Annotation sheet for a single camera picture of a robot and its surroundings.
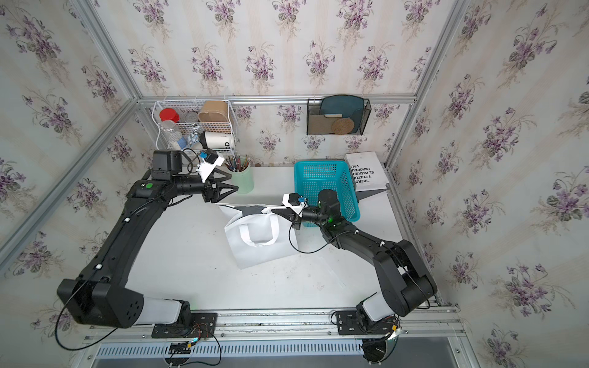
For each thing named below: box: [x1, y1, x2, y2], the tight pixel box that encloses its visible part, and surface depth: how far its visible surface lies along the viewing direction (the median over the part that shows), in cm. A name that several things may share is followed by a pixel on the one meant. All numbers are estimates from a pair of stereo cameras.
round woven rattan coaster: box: [331, 118, 356, 135], surface depth 100 cm
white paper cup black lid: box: [199, 130, 235, 150], surface depth 95 cm
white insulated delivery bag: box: [218, 204, 300, 270], surface depth 73 cm
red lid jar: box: [159, 108, 181, 123], surface depth 93 cm
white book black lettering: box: [344, 151, 390, 192], surface depth 109 cm
